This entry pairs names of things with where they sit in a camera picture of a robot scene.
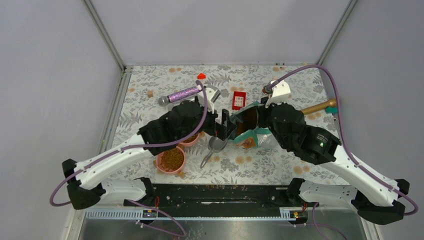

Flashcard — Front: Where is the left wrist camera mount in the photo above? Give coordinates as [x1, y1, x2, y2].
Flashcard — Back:
[196, 85, 221, 113]

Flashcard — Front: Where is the teal toy block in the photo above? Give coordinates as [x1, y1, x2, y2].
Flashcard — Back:
[324, 106, 338, 114]

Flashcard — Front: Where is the black mounting base plate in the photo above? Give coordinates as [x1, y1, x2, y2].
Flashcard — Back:
[138, 183, 314, 218]

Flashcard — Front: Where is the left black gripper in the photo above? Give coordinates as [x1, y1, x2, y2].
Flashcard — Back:
[177, 96, 236, 142]

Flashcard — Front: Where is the floral table mat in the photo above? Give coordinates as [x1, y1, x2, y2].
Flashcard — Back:
[112, 65, 346, 185]

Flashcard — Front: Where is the near pink pet bowl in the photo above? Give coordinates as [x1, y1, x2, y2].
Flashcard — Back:
[155, 145, 186, 175]

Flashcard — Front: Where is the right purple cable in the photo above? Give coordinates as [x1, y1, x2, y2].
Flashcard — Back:
[263, 64, 419, 240]

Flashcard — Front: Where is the brown kibble in near bowl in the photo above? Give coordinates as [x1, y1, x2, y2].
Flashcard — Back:
[159, 148, 185, 172]

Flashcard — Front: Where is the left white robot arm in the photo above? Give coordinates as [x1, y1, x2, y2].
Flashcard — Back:
[62, 100, 237, 210]

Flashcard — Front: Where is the red toy block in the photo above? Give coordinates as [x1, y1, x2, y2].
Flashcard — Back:
[197, 73, 207, 80]

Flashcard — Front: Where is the brown kibble in bowl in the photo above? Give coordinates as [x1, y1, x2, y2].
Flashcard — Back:
[159, 148, 185, 172]
[182, 134, 199, 144]

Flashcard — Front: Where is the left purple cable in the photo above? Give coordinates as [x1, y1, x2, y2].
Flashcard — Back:
[49, 80, 209, 238]

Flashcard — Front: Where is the purple glitter toy microphone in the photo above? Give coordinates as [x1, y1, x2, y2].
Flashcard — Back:
[157, 86, 201, 107]

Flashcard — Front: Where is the red window brick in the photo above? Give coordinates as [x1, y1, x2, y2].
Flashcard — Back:
[232, 91, 247, 111]

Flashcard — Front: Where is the pink pet bowl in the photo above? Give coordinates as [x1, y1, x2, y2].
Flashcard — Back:
[155, 145, 186, 175]
[179, 133, 200, 147]

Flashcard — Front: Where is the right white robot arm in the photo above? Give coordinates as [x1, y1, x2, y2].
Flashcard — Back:
[257, 103, 410, 225]

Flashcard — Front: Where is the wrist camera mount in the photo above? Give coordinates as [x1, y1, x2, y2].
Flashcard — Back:
[196, 85, 221, 113]
[262, 79, 291, 108]

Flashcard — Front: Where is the purple cable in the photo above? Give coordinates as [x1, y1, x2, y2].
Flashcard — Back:
[49, 80, 209, 238]
[263, 64, 419, 240]

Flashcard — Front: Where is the green pet food bag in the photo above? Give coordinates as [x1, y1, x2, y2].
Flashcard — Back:
[228, 101, 278, 150]

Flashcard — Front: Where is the far pink pet bowl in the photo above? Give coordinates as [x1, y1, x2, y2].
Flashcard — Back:
[179, 133, 200, 147]

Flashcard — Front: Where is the tan block by near bowl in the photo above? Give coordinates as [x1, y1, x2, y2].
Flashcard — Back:
[178, 171, 186, 179]

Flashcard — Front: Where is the gold toy microphone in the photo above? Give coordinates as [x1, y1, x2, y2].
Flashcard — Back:
[301, 98, 337, 115]

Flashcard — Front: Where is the brown kibble in far bowl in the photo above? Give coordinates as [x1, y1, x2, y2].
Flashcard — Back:
[182, 134, 199, 144]

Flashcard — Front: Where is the metal food scoop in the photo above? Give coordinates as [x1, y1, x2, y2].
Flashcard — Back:
[200, 136, 229, 169]

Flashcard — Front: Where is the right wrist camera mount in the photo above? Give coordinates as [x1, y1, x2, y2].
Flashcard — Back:
[262, 79, 291, 108]

